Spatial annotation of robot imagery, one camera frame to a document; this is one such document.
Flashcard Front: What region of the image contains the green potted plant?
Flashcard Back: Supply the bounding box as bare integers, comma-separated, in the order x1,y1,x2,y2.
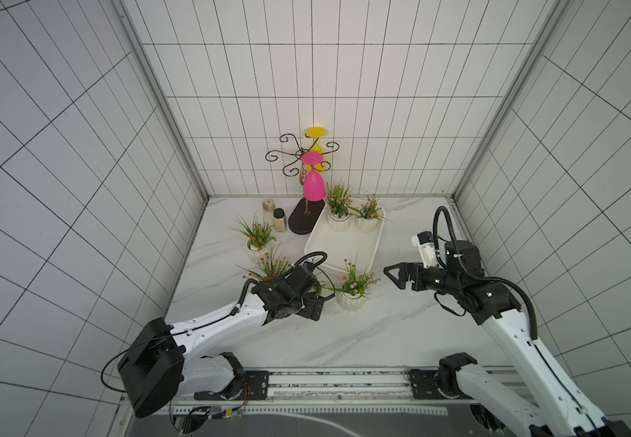
326,182,352,232
302,276,332,304

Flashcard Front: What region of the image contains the black cap spice bottle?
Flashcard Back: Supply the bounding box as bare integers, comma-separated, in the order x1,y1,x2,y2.
273,209,286,232

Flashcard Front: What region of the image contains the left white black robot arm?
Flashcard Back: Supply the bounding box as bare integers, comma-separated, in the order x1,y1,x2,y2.
111,259,326,418

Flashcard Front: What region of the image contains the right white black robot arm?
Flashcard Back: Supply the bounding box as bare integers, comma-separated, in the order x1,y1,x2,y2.
384,232,631,436

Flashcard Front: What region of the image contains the pink potted plant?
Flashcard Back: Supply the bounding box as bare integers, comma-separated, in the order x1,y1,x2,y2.
323,259,381,311

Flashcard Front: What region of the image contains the yellow plastic goblet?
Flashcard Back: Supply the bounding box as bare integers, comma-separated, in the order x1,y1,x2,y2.
302,127,331,174

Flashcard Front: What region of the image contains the far left orange potted plant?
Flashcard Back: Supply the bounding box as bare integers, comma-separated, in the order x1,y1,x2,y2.
230,216,277,264

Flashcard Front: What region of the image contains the white rectangular storage tray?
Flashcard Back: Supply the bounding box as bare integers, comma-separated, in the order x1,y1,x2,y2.
304,206,386,274

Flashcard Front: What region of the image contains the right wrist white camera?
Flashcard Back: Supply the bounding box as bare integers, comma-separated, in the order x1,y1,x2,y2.
411,231,438,268

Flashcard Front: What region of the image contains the aluminium mounting rail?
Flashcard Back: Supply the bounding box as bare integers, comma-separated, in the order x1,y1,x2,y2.
173,367,448,406

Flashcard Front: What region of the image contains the pink plastic goblet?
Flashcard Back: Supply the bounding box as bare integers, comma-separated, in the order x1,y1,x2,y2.
301,152,326,202

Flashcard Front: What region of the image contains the front left red potted plant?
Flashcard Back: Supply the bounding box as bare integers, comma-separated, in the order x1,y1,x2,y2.
243,249,293,282

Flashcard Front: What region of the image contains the small red flower potted plant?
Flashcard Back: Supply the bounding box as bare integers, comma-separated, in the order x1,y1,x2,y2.
348,193,388,233

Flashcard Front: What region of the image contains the beige cap spice bottle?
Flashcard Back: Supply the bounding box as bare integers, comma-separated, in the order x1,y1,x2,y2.
262,198,275,227

